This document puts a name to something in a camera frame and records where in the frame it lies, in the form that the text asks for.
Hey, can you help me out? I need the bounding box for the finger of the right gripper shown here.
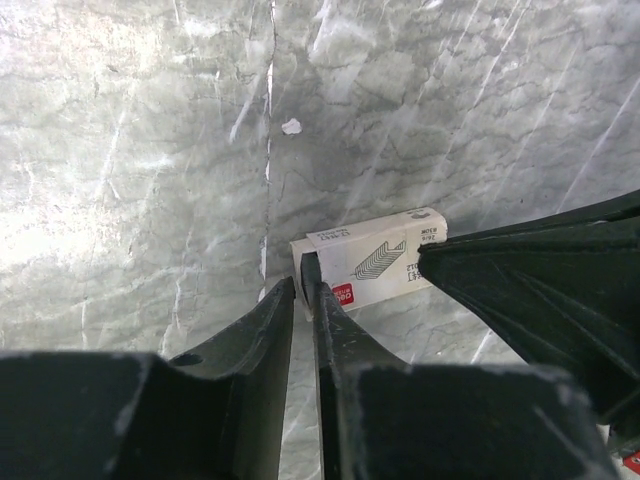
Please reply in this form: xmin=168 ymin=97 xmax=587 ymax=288
xmin=418 ymin=192 xmax=639 ymax=424

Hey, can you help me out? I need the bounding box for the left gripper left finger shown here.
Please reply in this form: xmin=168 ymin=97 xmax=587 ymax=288
xmin=171 ymin=277 xmax=295 ymax=479

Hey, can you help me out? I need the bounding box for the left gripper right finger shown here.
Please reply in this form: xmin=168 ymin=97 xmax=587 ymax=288
xmin=312 ymin=283 xmax=415 ymax=479

